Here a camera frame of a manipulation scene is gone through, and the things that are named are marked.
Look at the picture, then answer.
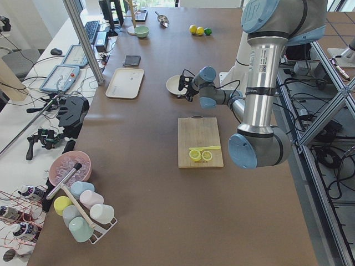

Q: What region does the upper lemon half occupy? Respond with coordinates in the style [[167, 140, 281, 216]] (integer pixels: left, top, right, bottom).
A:
[[189, 149, 202, 162]]

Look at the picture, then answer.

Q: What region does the wooden stand with base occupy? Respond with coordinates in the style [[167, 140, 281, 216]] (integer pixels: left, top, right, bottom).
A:
[[124, 0, 136, 35]]

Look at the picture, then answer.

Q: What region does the mint green cup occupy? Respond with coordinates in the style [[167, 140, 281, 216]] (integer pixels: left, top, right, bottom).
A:
[[69, 217, 94, 243]]

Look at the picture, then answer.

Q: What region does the pink bowl with ice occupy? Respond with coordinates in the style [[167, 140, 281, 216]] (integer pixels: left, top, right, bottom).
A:
[[49, 151, 92, 187]]

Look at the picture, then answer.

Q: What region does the metal scoop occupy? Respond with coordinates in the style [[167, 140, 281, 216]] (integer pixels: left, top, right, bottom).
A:
[[155, 11, 170, 28]]

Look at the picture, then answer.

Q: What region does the lower whole lemon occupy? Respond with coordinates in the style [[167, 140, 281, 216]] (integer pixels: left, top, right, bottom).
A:
[[196, 27, 205, 36]]

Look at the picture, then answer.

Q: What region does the black keyboard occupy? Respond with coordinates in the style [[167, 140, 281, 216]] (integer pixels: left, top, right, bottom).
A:
[[84, 21, 100, 44]]

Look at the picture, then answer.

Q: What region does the upper whole lemon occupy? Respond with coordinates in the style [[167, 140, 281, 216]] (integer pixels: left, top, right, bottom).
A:
[[189, 24, 197, 35]]

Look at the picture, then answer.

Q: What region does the metal muddler black tip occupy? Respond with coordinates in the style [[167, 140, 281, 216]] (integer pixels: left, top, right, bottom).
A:
[[46, 162, 82, 201]]

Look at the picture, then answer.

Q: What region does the pink cup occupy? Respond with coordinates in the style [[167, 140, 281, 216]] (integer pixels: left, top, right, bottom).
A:
[[79, 190, 104, 209]]

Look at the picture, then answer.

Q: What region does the black computer mouse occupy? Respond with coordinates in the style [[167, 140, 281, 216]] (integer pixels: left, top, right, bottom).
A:
[[50, 48, 63, 55]]

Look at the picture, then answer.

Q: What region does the near teach pendant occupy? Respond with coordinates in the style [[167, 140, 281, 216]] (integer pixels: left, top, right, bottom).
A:
[[39, 65, 80, 93]]

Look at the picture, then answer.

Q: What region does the white cup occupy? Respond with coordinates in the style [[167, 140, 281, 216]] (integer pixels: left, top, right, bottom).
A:
[[90, 204, 114, 224]]

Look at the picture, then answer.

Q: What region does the green bowl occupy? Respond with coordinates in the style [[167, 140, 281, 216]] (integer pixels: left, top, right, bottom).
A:
[[134, 25, 149, 38]]

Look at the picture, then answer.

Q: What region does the folded grey cloth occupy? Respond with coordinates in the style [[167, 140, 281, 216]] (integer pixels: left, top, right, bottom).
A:
[[123, 55, 141, 67]]

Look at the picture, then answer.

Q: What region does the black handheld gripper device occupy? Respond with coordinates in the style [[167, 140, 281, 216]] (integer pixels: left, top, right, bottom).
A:
[[26, 128, 64, 160]]

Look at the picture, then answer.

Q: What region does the green lime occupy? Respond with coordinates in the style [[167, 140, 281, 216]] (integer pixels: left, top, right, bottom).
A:
[[204, 28, 212, 36]]

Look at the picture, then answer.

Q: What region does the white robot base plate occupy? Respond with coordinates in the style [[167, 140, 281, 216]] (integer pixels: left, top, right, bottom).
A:
[[219, 72, 231, 89]]

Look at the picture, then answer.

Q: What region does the black plastic housing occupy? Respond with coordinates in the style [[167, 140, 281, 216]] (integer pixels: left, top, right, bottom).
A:
[[56, 96, 89, 139]]

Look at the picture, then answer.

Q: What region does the whole lemon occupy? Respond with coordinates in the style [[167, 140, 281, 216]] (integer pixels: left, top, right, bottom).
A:
[[189, 24, 197, 35], [196, 27, 205, 36]]

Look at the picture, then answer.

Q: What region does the yellow plastic knife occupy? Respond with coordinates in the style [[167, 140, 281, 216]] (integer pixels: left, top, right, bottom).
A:
[[189, 145, 221, 151]]

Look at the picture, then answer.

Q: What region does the far teach pendant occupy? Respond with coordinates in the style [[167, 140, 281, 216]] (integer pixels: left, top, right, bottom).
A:
[[62, 45, 88, 68]]

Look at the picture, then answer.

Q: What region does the lower lemon slice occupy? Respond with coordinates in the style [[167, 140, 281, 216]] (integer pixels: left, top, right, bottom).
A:
[[201, 150, 213, 161]]

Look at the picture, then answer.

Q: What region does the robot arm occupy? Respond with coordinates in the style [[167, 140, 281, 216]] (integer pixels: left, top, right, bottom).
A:
[[178, 1, 327, 169]]

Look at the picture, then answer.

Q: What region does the yellow cup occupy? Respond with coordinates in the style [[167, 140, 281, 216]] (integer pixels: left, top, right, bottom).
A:
[[53, 196, 73, 216]]

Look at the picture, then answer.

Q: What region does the grey cup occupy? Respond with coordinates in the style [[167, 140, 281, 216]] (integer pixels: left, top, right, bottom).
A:
[[62, 205, 82, 228]]

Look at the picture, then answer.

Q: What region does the cream round plate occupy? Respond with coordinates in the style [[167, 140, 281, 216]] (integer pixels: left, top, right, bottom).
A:
[[166, 75, 186, 96]]

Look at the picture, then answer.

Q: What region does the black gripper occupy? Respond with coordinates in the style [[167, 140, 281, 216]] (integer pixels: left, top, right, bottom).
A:
[[177, 79, 197, 102]]

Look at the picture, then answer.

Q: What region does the white cup rack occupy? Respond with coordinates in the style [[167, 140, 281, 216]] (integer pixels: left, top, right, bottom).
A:
[[89, 217, 118, 244]]

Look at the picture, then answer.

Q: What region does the blue cup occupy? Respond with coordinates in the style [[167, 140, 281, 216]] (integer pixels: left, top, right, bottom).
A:
[[70, 181, 95, 199]]

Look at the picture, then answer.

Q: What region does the aluminium frame post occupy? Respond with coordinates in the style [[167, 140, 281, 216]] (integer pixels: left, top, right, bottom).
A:
[[63, 0, 104, 85]]

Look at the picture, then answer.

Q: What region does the teach pendant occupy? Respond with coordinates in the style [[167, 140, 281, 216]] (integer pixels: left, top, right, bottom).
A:
[[39, 65, 80, 93], [62, 45, 88, 68]]

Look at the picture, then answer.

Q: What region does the wooden cutting board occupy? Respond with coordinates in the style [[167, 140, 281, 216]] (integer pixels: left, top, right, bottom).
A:
[[177, 117, 224, 168]]

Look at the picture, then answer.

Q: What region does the cream rabbit tray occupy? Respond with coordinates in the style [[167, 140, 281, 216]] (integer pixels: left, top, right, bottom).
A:
[[105, 68, 144, 99]]

